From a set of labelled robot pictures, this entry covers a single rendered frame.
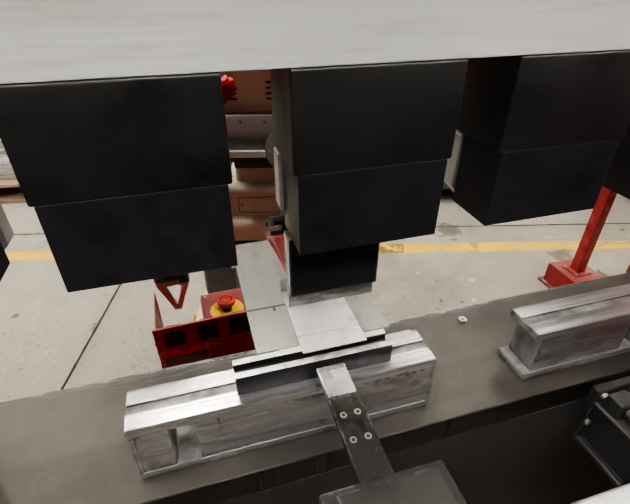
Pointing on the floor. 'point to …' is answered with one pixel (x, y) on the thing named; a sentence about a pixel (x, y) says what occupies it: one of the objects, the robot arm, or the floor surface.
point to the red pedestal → (564, 274)
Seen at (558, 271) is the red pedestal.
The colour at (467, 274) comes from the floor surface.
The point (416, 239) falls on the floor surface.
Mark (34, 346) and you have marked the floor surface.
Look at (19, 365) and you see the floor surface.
